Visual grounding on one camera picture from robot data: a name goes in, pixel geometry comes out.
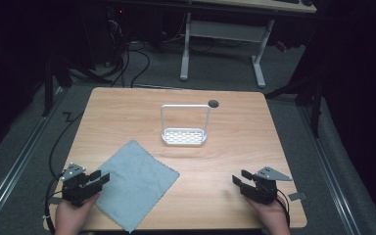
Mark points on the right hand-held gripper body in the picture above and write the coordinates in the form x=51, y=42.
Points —
x=264, y=187

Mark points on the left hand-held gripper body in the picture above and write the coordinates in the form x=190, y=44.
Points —
x=75, y=189

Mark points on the person's left hand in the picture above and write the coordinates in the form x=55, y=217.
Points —
x=71, y=217

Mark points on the person's right hand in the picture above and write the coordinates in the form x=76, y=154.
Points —
x=270, y=217

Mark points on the grey tape piece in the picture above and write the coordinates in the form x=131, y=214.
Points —
x=297, y=196

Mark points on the grey cloth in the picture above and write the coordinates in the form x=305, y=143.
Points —
x=136, y=186

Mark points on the black metal stand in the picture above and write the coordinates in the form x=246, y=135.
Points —
x=50, y=84
x=310, y=94

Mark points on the light wooden desk top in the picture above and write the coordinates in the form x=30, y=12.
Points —
x=258, y=6

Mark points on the white desk frame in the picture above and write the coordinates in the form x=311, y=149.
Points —
x=225, y=45

